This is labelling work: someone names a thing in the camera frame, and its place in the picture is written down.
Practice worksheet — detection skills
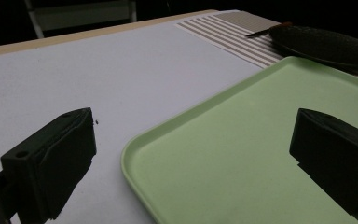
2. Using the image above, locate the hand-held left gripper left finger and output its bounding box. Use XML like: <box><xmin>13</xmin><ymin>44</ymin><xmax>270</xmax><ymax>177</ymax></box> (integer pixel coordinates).
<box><xmin>0</xmin><ymin>107</ymin><xmax>98</xmax><ymax>224</ymax></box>

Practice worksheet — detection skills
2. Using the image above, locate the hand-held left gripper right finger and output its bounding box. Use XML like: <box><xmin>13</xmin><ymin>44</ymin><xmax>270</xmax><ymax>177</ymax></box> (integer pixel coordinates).
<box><xmin>288</xmin><ymin>107</ymin><xmax>358</xmax><ymax>224</ymax></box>

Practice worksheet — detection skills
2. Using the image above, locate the light green plastic tray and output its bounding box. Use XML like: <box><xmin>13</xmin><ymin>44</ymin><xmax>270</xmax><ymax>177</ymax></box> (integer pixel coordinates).
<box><xmin>120</xmin><ymin>55</ymin><xmax>358</xmax><ymax>224</ymax></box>

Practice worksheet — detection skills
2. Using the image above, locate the black textured round plate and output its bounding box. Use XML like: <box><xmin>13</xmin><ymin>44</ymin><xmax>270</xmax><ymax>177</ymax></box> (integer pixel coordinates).
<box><xmin>268</xmin><ymin>24</ymin><xmax>358</xmax><ymax>74</ymax></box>

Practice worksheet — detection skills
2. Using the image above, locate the striped beige placemat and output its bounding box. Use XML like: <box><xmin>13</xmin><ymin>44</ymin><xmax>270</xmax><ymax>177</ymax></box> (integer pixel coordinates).
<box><xmin>175</xmin><ymin>10</ymin><xmax>358</xmax><ymax>83</ymax></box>

